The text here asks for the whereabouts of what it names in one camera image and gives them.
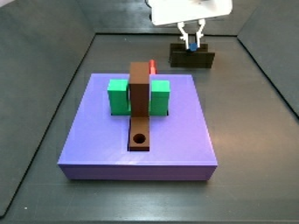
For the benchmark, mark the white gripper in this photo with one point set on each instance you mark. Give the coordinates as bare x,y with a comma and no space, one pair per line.
180,11

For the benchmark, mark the blue peg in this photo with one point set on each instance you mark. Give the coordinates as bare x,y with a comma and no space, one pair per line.
193,47

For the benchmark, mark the black angle fixture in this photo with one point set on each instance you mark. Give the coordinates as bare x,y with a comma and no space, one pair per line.
184,58

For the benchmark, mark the red peg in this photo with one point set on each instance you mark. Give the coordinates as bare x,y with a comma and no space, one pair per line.
153,67

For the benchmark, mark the green right block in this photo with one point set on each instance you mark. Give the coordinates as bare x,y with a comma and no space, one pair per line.
161,90

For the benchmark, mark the green block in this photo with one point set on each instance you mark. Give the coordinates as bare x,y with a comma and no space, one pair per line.
161,90
118,97

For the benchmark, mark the green left block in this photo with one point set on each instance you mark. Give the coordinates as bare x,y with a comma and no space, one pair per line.
118,97

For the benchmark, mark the purple base block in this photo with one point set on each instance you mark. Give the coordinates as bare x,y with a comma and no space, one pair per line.
181,152

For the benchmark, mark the brown L-shaped bracket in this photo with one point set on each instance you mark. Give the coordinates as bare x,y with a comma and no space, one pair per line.
140,99

